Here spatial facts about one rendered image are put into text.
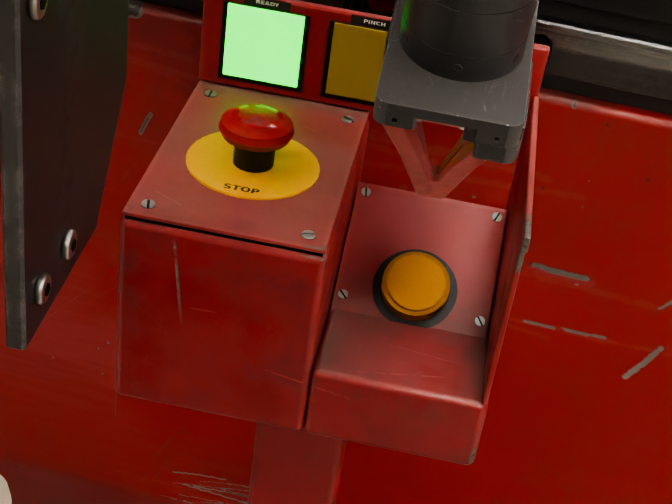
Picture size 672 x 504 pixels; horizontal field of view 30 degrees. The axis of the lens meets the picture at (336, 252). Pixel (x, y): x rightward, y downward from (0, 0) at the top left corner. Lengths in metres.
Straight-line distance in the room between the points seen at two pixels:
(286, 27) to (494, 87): 0.20
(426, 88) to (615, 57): 0.29
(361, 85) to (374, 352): 0.16
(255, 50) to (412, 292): 0.17
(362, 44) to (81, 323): 0.42
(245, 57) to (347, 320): 0.17
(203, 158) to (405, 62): 0.16
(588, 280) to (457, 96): 0.38
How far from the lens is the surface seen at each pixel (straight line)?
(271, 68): 0.74
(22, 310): 0.37
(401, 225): 0.72
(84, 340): 1.05
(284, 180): 0.66
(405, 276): 0.70
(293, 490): 0.79
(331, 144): 0.71
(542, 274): 0.90
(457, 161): 0.61
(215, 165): 0.67
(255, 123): 0.65
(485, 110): 0.55
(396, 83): 0.55
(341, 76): 0.74
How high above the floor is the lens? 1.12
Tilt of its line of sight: 34 degrees down
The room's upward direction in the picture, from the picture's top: 8 degrees clockwise
